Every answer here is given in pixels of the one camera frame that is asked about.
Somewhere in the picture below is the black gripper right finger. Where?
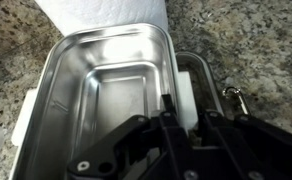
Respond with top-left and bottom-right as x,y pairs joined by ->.
197,111 -> 292,180

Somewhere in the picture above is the white paper towel roll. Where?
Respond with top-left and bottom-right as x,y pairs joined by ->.
35,0 -> 168,36

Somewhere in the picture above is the white steel lunch box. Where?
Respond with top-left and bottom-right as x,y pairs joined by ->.
9,22 -> 200,180

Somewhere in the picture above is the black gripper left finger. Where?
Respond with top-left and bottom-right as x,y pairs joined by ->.
67,94 -> 199,180

